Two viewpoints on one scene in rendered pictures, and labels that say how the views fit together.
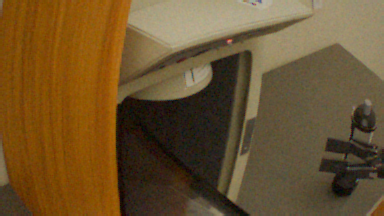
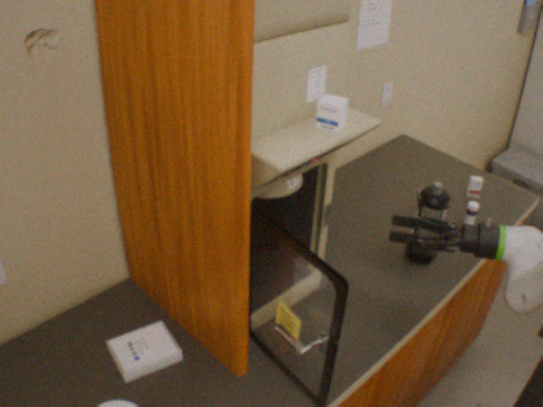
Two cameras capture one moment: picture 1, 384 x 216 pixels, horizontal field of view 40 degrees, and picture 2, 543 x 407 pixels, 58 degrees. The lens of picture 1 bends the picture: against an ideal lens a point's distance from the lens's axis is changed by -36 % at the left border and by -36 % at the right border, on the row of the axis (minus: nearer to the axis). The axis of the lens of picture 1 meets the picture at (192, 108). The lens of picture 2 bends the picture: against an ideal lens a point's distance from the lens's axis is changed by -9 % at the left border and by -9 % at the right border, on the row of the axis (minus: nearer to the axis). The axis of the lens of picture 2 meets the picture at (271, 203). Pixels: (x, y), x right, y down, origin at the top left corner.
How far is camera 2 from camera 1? 0.13 m
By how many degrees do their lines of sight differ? 2
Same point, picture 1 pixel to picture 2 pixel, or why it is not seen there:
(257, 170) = (335, 235)
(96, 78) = (234, 189)
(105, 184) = (239, 258)
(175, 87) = (282, 189)
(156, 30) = (270, 157)
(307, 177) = (378, 243)
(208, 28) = (302, 154)
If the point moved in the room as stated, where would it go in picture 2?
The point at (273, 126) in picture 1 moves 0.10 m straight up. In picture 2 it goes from (342, 205) to (345, 181)
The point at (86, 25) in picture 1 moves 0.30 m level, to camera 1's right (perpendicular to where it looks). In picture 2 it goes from (218, 151) to (386, 161)
